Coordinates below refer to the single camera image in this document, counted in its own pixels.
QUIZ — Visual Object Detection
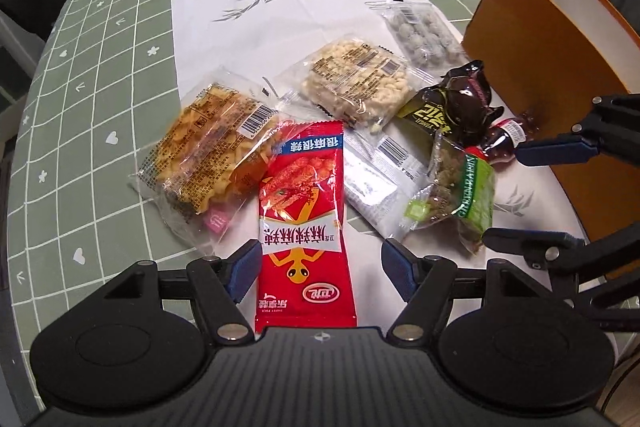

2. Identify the black glossy snack packet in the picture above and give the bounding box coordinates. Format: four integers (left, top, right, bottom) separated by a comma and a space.
395, 59, 505, 146

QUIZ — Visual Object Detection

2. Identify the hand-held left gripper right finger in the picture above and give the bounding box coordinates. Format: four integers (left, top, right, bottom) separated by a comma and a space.
381, 238, 538, 344

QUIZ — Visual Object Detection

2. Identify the yellow waffle cracker packet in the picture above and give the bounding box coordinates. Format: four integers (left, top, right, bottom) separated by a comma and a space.
129, 66, 296, 253

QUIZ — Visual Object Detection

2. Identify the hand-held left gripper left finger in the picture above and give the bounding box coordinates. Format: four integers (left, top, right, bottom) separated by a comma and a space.
102, 239, 263, 346

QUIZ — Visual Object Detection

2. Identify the orange cardboard box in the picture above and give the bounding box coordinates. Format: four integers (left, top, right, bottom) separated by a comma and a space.
461, 0, 640, 258

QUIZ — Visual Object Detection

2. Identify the green checked deer tablecloth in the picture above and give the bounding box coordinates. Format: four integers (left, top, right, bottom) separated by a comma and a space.
0, 0, 601, 413

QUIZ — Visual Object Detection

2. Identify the small red-capped candy bottle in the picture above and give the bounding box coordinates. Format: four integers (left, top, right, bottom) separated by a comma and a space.
465, 119, 531, 165

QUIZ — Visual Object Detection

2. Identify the green label snack packet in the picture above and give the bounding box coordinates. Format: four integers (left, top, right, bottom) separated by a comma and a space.
402, 129, 496, 255

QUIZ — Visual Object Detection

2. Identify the grey foil snack packet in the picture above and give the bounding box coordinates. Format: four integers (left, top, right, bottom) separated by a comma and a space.
342, 127, 441, 240

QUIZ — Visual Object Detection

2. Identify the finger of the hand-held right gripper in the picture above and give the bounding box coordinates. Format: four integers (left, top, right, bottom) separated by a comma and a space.
482, 217, 640, 333
516, 93, 640, 168

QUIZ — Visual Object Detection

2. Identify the red snack packet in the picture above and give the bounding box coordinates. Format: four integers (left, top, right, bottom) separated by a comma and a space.
254, 121, 359, 334

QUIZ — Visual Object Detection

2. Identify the clear bag of round sweets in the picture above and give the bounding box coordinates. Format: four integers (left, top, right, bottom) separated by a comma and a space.
370, 0, 468, 68

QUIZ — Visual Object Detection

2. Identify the puffed rice cake packet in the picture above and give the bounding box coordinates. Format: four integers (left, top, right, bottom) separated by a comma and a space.
262, 36, 436, 135

